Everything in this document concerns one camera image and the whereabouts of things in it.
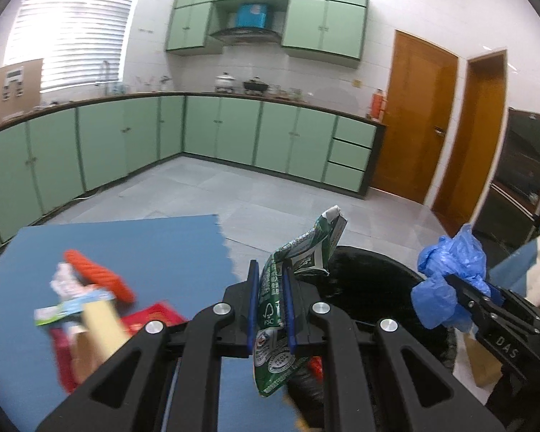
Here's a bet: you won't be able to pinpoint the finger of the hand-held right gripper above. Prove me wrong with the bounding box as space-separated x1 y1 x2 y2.
486 281 523 311
445 274 500 325

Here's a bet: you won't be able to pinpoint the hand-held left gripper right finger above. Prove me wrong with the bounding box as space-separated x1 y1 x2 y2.
281 267 505 432

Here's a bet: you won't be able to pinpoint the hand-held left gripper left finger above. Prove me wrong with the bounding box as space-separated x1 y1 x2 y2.
35 258 259 432

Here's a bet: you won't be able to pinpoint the green snack packet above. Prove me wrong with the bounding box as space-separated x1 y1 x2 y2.
251 206 348 397

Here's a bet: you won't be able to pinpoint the blue plastic bag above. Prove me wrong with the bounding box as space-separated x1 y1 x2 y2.
410 224 491 330

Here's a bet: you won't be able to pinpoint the black trash bag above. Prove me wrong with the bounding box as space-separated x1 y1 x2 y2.
288 245 460 432

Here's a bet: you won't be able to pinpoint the red tray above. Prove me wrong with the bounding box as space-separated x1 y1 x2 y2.
49 301 187 392

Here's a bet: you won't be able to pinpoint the beige box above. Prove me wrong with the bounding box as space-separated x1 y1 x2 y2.
74 299 129 383

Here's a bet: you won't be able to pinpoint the green white small carton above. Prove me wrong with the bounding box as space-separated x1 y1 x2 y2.
33 292 115 327

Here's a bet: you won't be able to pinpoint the white tissue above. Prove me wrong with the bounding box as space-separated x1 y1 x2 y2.
49 265 88 300

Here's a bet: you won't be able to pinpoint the blue cloth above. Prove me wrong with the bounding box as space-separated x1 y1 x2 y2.
488 238 540 298

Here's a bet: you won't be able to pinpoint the brown cardboard box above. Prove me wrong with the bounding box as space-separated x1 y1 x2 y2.
465 330 505 388

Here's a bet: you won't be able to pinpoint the blue tablecloth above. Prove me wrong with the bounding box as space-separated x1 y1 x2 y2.
0 213 298 432

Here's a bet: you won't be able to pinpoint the black glass appliance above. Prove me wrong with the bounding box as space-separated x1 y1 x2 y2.
472 107 540 253

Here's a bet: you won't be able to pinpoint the green lower kitchen cabinets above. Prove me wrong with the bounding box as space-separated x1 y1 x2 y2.
0 92 385 262

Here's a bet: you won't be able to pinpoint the green kitchen cabinets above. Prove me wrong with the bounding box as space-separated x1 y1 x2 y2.
164 0 370 69
0 92 385 262

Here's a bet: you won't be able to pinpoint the closed wooden door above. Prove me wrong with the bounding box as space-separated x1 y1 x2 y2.
371 29 460 205

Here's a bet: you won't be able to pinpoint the orange thermos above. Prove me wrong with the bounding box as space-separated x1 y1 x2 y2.
370 89 387 121

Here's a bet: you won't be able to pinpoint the range hood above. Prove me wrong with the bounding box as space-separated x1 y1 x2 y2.
208 27 282 46

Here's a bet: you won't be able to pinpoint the green upper kitchen cabinets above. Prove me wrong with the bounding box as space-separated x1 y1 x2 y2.
164 0 370 69

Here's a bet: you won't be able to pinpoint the blue box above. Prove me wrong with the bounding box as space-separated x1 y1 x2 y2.
235 4 271 28

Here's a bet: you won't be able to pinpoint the white window blind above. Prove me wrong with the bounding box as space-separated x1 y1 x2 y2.
4 0 142 95

